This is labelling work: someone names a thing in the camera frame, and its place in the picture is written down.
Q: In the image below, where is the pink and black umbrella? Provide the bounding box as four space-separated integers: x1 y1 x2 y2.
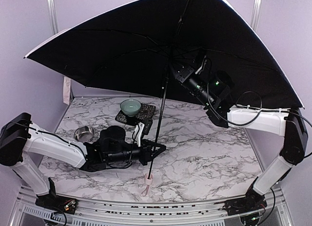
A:
23 0 305 197

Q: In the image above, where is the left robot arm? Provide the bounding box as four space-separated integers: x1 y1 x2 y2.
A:
0 113 166 214

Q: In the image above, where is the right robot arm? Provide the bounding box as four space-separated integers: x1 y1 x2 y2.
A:
169 60 308 215

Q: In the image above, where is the black floral square plate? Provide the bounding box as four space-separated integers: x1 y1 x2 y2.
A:
115 104 156 126

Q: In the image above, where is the celadon green ceramic bowl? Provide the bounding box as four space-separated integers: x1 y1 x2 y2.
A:
120 99 141 117

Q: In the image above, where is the small stainless steel bowl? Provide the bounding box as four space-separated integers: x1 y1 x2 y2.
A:
74 126 95 142

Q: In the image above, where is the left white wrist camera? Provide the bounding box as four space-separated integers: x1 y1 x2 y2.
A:
133 118 153 147

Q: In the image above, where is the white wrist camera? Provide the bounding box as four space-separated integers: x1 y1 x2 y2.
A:
133 118 153 147
194 56 207 75

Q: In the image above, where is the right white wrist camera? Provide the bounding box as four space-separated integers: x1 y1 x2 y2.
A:
194 56 207 75

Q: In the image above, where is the right aluminium frame post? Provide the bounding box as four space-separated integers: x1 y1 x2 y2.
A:
250 0 262 31

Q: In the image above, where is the aluminium frame post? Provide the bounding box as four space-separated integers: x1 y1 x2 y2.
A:
47 0 73 105
250 0 262 31

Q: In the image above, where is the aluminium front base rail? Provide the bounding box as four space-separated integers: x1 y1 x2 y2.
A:
8 186 293 226

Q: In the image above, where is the left aluminium frame post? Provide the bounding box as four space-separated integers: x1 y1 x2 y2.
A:
47 0 73 105

